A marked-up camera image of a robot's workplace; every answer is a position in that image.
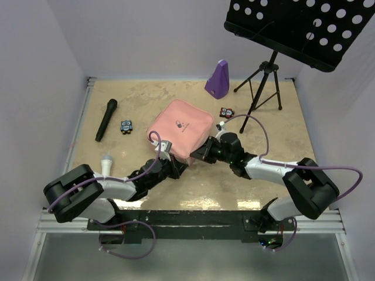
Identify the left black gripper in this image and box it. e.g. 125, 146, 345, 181
147, 152, 189, 190

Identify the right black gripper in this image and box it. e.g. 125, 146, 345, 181
190, 136, 233, 165

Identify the pink medicine kit case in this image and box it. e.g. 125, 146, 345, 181
146, 100, 214, 165

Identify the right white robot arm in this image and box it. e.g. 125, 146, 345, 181
190, 132, 339, 230

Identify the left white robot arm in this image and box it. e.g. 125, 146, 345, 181
43, 158, 187, 229

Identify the owl pattern block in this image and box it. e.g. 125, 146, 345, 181
219, 107, 235, 119

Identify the blue owl block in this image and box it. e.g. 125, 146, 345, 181
120, 120, 132, 135

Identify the white tube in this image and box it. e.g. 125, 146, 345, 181
101, 153, 113, 177

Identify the purple metronome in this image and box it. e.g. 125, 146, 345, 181
204, 60, 230, 100

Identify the black microphone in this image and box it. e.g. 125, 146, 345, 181
95, 99, 118, 142

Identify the black music stand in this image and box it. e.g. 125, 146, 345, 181
224, 0, 375, 134

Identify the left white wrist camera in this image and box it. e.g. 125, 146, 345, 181
152, 140, 172, 161

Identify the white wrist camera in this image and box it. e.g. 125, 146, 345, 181
215, 121, 228, 141
152, 140, 172, 161

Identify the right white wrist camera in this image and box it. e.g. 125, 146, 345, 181
215, 121, 228, 141

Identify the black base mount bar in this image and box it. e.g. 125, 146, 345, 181
87, 210, 295, 245

